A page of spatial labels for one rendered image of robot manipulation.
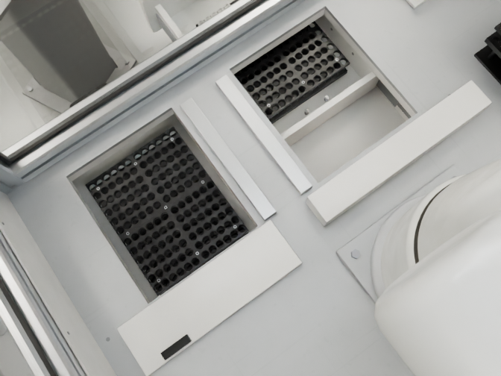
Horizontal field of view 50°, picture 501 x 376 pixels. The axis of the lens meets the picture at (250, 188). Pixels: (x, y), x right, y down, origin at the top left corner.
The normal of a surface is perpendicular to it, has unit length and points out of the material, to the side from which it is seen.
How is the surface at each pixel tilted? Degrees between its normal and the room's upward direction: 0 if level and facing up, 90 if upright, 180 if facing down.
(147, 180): 0
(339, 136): 0
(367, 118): 0
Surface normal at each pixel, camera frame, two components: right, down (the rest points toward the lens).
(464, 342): -0.55, 0.17
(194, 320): -0.03, -0.25
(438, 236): -0.98, 0.18
